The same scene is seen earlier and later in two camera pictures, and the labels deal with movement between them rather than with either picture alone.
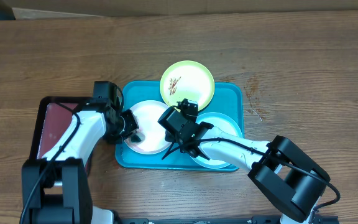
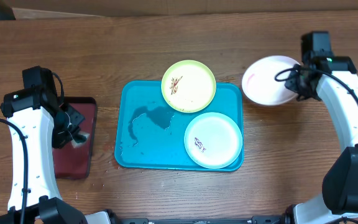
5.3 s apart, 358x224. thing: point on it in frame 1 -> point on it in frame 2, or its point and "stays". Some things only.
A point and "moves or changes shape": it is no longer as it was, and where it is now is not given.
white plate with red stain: x=147 y=113 -> x=260 y=85
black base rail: x=327 y=219 stays
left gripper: x=132 y=125 -> x=59 y=140
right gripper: x=173 y=137 -> x=293 y=84
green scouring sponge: x=137 y=137 moves or changes shape
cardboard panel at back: x=27 y=9 stays
